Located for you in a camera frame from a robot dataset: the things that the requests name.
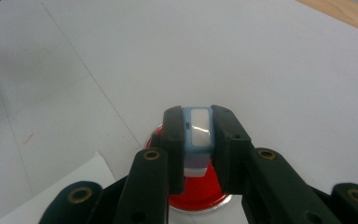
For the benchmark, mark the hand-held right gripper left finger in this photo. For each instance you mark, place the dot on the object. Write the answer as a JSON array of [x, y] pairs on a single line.
[[174, 146]]

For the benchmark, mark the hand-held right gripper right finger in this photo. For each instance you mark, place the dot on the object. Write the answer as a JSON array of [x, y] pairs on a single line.
[[230, 146]]

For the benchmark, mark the blue stamp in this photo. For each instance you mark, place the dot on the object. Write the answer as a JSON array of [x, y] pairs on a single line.
[[199, 137]]

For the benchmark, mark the round red ink pad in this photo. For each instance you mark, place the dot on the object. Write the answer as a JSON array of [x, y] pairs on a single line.
[[199, 193]]

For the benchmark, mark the wooden table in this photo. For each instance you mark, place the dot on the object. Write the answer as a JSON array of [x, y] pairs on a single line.
[[351, 14]]

